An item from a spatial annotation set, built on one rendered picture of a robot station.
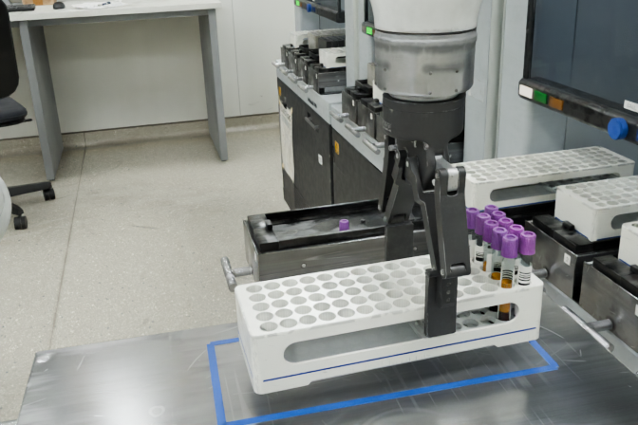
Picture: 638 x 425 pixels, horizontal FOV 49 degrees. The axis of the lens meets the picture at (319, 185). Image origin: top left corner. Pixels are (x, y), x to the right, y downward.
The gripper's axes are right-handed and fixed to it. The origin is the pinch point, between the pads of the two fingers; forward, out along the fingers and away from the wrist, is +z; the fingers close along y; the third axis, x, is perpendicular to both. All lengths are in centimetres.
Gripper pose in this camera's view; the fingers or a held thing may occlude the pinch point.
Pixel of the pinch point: (418, 286)
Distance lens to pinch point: 72.1
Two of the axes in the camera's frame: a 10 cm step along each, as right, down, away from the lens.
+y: 2.7, 3.3, -9.0
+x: 9.6, -1.2, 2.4
